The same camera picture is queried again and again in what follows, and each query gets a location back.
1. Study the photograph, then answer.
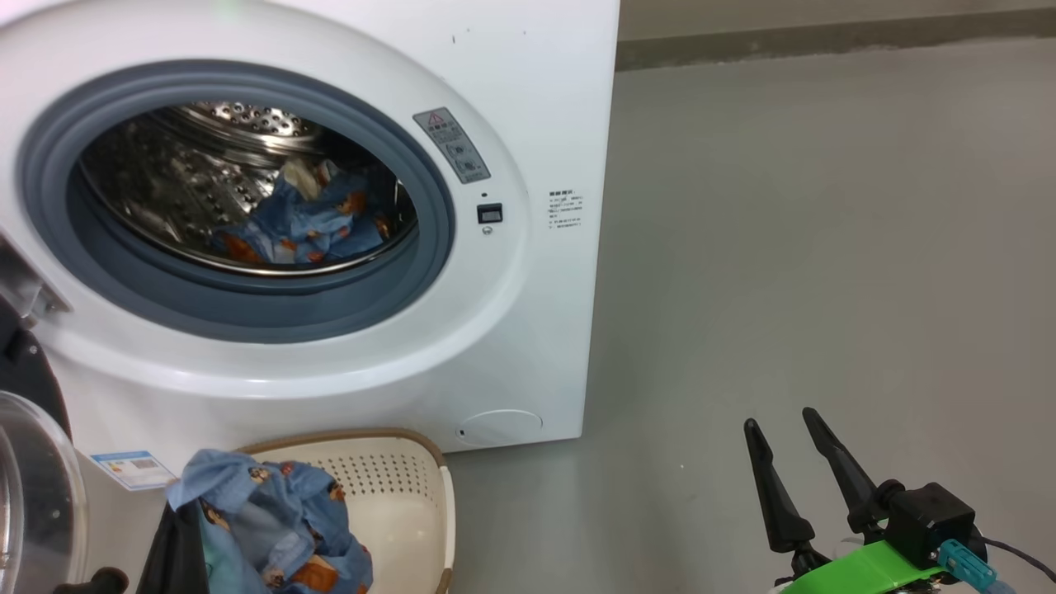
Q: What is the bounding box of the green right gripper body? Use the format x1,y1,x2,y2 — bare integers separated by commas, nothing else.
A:
771,540,950,594

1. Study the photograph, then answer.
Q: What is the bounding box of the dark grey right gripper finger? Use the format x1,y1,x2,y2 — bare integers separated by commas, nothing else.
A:
742,417,818,556
801,407,889,535

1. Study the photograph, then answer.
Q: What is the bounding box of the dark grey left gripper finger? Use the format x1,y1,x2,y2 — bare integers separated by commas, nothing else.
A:
136,507,178,594
173,502,209,594

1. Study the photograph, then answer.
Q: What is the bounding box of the blue bear print garment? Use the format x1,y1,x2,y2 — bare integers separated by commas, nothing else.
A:
213,158,394,266
167,448,374,594

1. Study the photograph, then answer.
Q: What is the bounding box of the black round glass washer door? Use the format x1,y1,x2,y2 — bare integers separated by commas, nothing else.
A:
0,293,92,594

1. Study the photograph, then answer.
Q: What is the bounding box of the cream perforated laundry basket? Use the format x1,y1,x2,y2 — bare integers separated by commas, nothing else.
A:
235,427,456,594

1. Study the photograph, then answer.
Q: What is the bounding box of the grey rubber door gasket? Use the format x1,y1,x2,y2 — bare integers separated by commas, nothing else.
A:
16,59,457,346

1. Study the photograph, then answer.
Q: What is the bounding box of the metal door hinge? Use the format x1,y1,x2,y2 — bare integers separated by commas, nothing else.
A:
0,233,70,324

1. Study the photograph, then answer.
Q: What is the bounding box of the white front-load washing machine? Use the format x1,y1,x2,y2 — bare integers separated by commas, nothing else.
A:
0,0,621,496

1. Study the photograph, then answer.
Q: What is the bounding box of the blue white energy label sticker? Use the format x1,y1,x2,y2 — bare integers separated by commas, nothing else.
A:
90,450,179,493

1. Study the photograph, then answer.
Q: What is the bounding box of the round white filter cover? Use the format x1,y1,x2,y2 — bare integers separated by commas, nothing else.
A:
457,409,545,449

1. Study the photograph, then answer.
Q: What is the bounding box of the small printed text label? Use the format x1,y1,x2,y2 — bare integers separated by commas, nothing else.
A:
548,191,585,231

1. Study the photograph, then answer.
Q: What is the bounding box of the steel perforated washer drum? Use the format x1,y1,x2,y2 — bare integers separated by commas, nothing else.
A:
77,100,419,278

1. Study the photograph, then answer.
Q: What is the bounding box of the grey warning label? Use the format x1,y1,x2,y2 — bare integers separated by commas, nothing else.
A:
412,106,493,185

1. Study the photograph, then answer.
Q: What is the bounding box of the teal right camera connector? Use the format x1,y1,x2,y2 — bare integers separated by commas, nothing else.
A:
936,540,1017,594

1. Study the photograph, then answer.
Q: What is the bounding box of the thin black right gripper cable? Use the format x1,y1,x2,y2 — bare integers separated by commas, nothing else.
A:
982,536,1056,580

